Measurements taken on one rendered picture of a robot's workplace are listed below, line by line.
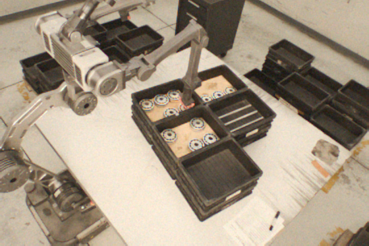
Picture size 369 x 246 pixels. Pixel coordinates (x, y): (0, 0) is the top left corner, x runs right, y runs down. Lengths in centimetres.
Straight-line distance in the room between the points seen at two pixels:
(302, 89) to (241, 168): 148
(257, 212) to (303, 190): 36
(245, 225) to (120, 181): 77
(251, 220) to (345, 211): 138
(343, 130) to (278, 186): 125
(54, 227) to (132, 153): 73
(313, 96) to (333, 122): 30
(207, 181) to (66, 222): 104
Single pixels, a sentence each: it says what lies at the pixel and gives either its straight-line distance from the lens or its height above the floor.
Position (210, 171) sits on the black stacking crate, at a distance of 196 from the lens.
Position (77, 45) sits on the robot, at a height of 153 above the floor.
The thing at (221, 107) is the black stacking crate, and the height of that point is 84.
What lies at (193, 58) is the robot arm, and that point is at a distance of 184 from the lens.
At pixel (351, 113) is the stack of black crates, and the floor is 47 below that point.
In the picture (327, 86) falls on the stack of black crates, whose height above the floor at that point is 38.
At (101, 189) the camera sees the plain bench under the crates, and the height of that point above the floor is 70.
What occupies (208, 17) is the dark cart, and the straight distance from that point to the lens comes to 345.
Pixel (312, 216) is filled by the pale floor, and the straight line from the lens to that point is 306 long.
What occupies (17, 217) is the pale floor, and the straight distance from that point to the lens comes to 283.
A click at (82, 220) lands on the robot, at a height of 24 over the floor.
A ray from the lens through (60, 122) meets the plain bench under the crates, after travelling 235.
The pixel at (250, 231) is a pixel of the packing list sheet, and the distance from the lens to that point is 198.
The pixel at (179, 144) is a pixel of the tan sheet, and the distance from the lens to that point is 204.
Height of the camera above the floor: 243
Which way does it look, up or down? 45 degrees down
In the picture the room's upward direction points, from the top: 10 degrees clockwise
